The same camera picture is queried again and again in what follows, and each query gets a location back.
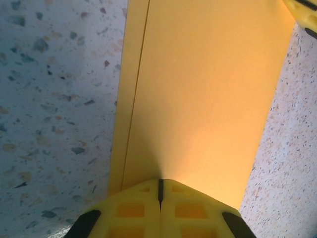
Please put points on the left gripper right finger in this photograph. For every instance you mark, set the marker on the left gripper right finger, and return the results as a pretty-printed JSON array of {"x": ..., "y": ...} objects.
[{"x": 193, "y": 213}]

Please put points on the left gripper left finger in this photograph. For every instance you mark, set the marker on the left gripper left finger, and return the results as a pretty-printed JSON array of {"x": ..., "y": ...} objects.
[{"x": 128, "y": 213}]

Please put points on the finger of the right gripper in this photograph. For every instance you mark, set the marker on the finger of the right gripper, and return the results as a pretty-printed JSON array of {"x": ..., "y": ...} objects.
[{"x": 305, "y": 12}]

